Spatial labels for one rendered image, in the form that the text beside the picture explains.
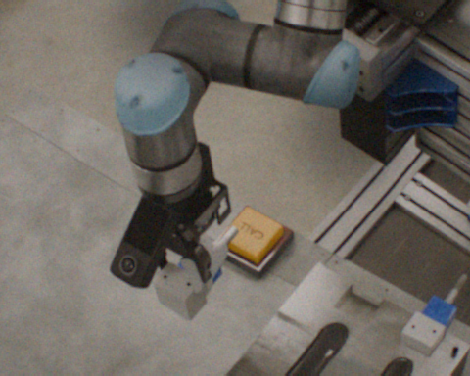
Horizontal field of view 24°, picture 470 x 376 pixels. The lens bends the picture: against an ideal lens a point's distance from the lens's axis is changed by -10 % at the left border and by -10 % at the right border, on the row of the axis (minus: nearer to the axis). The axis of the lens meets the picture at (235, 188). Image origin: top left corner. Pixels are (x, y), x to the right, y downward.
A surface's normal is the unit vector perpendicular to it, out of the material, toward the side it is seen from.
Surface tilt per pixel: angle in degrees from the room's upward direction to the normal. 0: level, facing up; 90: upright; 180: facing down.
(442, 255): 0
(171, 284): 0
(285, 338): 3
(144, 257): 31
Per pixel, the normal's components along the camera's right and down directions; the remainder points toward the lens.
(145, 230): -0.36, -0.14
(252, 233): -0.09, -0.59
